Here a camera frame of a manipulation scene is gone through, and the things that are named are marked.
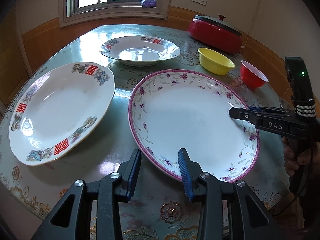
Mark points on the purple floral rimmed plate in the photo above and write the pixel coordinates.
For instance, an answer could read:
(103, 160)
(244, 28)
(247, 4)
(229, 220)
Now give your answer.
(178, 108)

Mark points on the white wall socket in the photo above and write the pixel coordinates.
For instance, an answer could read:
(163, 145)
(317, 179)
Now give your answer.
(202, 2)

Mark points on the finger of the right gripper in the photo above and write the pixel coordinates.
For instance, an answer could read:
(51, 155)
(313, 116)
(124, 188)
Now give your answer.
(273, 110)
(246, 115)

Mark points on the white deep plate red characters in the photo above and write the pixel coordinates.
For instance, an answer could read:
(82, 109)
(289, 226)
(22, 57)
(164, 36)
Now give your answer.
(139, 51)

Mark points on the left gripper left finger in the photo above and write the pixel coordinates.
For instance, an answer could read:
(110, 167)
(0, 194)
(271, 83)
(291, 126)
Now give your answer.
(129, 171)

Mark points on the grey pot lid red knob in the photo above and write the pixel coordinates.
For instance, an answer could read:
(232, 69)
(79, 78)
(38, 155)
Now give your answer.
(219, 23)

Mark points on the yellow plastic bowl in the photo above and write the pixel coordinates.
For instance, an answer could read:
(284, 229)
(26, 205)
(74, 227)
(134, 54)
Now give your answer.
(215, 62)

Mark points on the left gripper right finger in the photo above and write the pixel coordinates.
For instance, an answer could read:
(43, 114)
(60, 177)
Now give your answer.
(190, 171)

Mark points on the right hand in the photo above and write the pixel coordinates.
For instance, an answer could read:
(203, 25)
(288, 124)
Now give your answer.
(292, 163)

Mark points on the red electric cooking pot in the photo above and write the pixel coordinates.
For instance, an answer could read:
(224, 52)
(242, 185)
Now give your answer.
(214, 36)

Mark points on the red plastic bowl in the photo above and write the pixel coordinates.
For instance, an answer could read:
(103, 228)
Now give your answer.
(252, 76)

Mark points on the purple cloth on sill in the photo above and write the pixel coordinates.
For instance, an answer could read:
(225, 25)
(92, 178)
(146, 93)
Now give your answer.
(148, 3)

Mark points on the stainless steel basin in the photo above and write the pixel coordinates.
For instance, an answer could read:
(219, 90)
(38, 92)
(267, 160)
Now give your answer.
(284, 104)

